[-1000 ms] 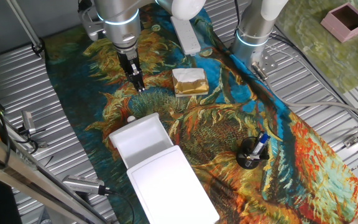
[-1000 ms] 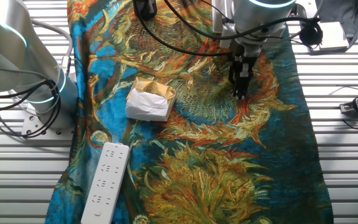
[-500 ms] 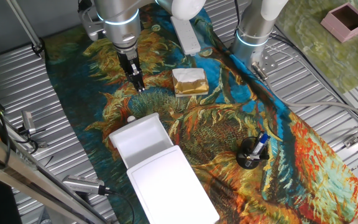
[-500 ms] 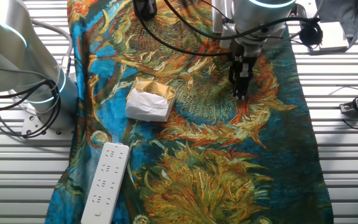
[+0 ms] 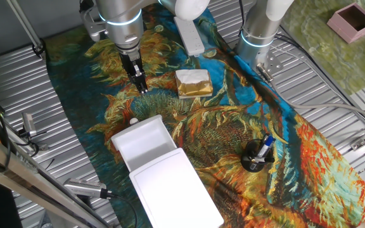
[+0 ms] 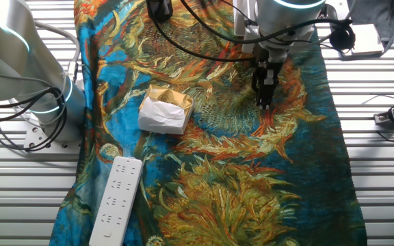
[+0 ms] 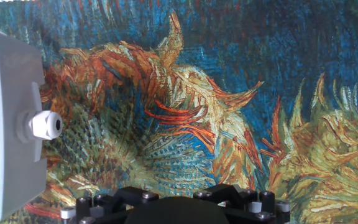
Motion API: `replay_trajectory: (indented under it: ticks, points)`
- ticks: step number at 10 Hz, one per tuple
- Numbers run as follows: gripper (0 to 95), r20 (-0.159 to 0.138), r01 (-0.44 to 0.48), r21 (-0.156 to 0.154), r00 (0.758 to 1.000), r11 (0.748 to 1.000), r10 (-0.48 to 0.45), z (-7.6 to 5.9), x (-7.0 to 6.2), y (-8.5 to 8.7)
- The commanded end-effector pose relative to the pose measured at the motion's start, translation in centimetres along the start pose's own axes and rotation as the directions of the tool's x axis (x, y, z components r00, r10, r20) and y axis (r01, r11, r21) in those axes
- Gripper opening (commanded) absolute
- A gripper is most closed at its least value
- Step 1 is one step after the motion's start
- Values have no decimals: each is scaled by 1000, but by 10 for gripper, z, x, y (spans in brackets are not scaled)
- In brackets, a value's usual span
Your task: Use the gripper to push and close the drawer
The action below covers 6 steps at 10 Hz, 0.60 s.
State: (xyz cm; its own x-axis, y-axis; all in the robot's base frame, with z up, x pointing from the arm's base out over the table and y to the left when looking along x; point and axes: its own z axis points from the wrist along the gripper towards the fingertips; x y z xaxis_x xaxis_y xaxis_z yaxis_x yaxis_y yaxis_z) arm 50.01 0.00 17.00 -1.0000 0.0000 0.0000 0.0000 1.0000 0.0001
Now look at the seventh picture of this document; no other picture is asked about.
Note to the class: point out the sunflower painting print tablecloth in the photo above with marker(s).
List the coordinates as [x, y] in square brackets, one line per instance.
[259, 46]

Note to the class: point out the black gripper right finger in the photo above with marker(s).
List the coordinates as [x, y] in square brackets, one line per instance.
[235, 194]

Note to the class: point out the white plastic drawer with knob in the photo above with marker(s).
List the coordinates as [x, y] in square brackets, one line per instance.
[14, 77]

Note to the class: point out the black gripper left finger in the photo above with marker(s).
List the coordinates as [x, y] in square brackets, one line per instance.
[104, 202]

